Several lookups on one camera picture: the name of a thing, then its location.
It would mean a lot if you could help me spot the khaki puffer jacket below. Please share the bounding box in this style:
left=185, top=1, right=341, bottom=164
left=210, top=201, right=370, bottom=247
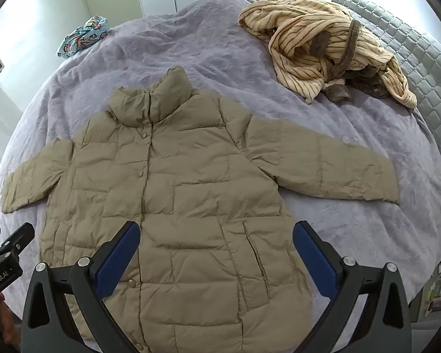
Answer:
left=1, top=66, right=401, bottom=353

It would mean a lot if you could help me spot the blue patterned cloth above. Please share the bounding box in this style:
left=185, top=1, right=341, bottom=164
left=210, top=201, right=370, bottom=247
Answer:
left=56, top=16, right=110, bottom=58

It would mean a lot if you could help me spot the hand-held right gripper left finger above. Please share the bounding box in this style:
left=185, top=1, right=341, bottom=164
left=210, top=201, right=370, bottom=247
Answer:
left=22, top=221, right=141, bottom=353

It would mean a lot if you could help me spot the beige striped fleece robe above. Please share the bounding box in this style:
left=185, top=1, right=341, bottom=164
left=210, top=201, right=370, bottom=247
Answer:
left=238, top=0, right=418, bottom=109

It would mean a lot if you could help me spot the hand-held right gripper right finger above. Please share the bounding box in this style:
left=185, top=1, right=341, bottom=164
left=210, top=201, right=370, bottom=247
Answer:
left=293, top=221, right=412, bottom=353

